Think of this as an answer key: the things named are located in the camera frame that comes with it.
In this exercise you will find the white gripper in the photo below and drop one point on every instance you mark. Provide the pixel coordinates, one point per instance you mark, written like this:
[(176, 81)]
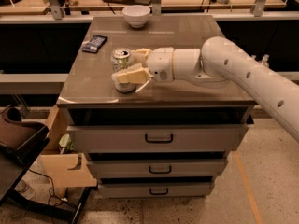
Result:
[(161, 63)]

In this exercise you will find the clear plastic bottle right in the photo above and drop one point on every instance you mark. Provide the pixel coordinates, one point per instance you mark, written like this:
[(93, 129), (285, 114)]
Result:
[(265, 59)]

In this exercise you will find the grey drawer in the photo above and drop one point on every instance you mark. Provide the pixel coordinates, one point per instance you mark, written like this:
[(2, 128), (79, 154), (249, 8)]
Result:
[(156, 190), (154, 139), (156, 168)]

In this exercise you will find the white ceramic bowl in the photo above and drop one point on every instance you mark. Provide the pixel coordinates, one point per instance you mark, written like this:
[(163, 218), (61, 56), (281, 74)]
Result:
[(136, 15)]

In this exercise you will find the bottom grey drawer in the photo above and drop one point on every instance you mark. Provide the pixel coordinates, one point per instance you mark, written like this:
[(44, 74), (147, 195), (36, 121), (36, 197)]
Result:
[(156, 190)]

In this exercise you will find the top grey drawer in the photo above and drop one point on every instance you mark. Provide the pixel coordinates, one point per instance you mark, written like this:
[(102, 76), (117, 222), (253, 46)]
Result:
[(154, 139)]

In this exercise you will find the cardboard piece on floor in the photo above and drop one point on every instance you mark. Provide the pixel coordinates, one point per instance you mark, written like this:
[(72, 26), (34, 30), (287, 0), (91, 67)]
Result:
[(67, 171)]

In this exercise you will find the grey drawer cabinet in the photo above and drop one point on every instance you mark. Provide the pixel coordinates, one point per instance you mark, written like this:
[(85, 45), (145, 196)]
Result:
[(89, 97)]

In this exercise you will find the brown chair seat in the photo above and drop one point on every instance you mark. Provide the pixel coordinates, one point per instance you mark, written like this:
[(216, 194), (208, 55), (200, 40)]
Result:
[(19, 139)]

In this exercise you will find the middle grey drawer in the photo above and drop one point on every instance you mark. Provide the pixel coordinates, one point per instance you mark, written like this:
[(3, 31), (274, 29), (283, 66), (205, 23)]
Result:
[(156, 168)]

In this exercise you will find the green 7up soda can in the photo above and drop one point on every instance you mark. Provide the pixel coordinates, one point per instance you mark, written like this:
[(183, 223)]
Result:
[(121, 58)]

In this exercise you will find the black metal frame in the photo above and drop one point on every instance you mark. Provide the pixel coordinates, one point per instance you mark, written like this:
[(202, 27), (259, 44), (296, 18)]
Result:
[(69, 216)]

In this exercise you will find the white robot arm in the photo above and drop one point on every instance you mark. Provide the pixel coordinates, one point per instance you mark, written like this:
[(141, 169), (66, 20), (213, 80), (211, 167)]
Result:
[(216, 62)]

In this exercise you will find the dark blue snack packet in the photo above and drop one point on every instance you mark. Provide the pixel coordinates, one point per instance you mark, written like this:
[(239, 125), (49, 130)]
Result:
[(94, 44)]

